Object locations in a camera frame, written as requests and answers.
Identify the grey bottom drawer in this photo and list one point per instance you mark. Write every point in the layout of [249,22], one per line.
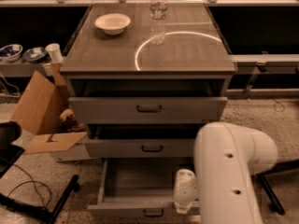
[138,187]

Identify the grey drawer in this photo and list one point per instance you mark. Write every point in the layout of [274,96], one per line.
[140,148]
[138,187]
[147,110]

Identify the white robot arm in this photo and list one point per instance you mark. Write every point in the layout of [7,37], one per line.
[225,157]

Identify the grey drawer cabinet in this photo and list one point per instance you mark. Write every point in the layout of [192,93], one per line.
[191,62]

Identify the grey top drawer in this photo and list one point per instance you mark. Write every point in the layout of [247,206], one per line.
[147,110]

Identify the grey middle drawer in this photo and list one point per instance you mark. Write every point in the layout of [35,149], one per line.
[140,148]

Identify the open cardboard box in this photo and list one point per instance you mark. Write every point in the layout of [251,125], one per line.
[38,112]

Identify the white bowl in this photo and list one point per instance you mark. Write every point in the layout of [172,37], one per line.
[112,24]

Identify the clear plastic water bottle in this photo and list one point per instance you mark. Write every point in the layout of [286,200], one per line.
[157,13]

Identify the white paper cup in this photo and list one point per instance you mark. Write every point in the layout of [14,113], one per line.
[54,52]

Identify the blue patterned bowl right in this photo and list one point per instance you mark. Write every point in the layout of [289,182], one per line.
[35,55]

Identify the blue patterned bowl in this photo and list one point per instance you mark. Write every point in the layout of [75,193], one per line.
[35,55]
[11,53]

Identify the black stand base left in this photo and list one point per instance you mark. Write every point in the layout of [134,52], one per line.
[9,153]

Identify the black stand base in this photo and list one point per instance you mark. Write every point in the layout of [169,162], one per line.
[285,166]
[9,153]

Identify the grey side shelf right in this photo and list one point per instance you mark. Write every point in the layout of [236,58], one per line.
[273,63]

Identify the grey side shelf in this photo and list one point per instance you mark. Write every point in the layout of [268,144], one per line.
[21,68]
[273,63]

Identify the grey side shelf left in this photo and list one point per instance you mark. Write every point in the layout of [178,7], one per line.
[21,68]

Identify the blue patterned bowl left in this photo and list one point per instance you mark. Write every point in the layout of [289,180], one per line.
[11,53]

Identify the black stand base right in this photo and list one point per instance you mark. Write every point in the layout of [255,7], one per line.
[285,166]

